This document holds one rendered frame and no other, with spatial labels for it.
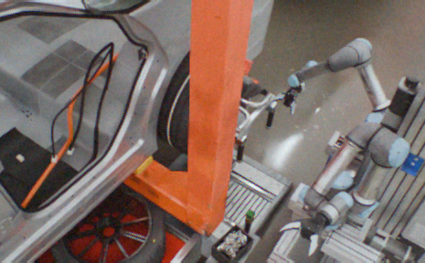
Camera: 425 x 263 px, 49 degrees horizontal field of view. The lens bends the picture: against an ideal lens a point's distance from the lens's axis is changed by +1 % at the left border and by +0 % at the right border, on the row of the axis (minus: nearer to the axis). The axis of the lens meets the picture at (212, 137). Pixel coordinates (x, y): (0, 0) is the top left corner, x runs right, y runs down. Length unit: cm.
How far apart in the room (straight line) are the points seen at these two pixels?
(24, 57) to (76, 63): 33
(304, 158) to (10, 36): 232
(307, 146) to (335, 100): 66
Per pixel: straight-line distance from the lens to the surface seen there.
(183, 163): 336
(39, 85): 287
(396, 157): 204
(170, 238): 297
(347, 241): 257
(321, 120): 414
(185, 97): 257
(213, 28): 165
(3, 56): 313
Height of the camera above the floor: 286
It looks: 48 degrees down
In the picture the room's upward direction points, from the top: 5 degrees clockwise
